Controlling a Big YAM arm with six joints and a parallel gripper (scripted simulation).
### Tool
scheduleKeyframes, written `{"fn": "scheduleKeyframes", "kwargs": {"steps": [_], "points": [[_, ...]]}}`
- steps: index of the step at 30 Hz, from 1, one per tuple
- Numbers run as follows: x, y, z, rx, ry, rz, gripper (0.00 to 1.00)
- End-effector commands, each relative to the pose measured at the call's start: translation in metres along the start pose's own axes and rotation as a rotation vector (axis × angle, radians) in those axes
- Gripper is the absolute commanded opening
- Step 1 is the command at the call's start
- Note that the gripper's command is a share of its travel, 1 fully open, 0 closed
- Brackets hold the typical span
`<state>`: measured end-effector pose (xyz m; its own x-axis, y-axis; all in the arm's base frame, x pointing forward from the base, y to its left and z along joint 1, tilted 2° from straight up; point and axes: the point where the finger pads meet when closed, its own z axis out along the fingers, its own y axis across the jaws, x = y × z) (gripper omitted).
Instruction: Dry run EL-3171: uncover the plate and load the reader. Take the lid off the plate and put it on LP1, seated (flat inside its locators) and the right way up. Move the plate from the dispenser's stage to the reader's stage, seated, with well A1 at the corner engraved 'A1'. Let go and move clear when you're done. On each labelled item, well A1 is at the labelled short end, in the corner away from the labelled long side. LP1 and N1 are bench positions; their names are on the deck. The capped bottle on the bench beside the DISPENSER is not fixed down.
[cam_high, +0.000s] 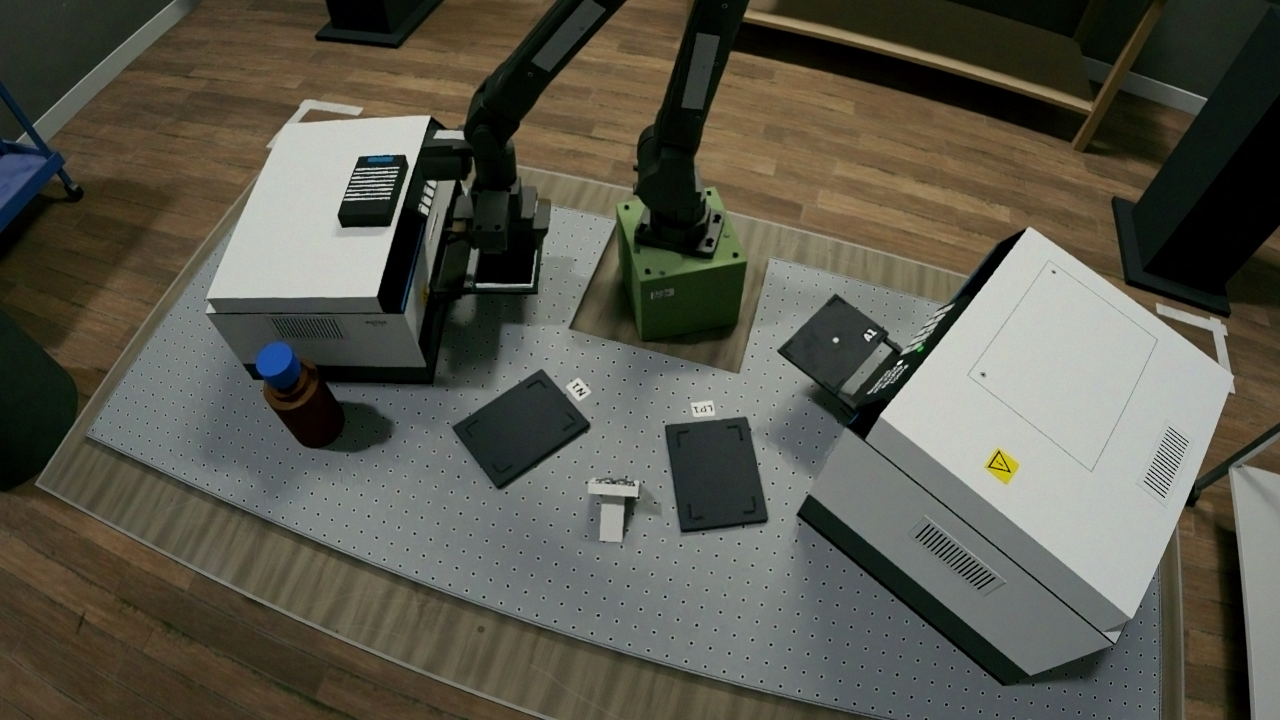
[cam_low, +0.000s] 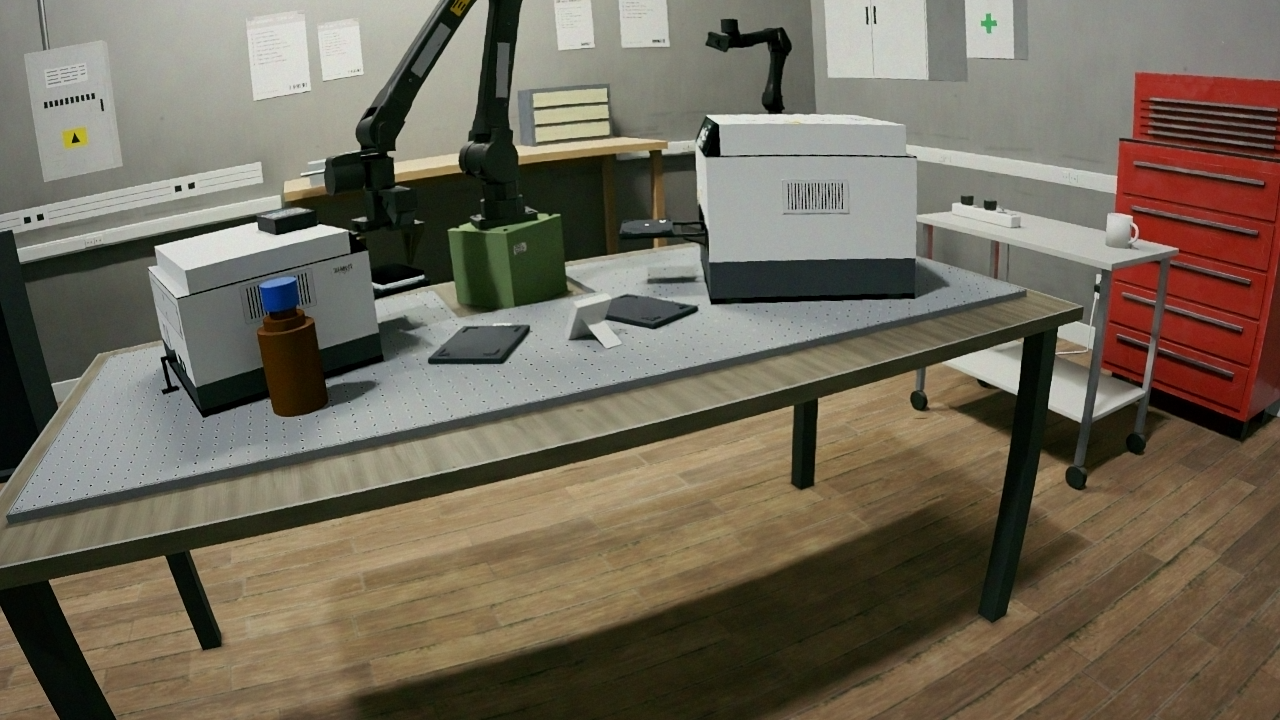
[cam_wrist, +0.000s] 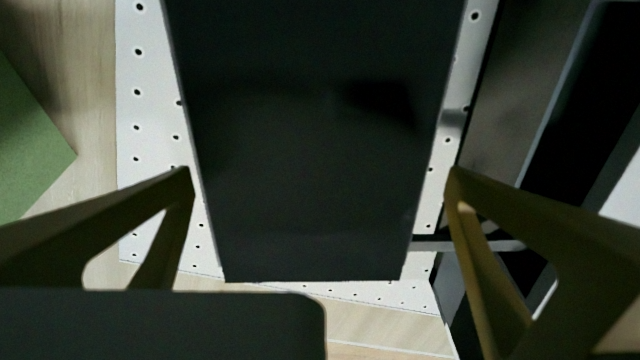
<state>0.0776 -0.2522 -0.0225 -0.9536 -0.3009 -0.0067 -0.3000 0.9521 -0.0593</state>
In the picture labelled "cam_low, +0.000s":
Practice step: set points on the brown bottle with blue cap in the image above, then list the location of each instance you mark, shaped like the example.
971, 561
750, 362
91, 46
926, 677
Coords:
290, 352

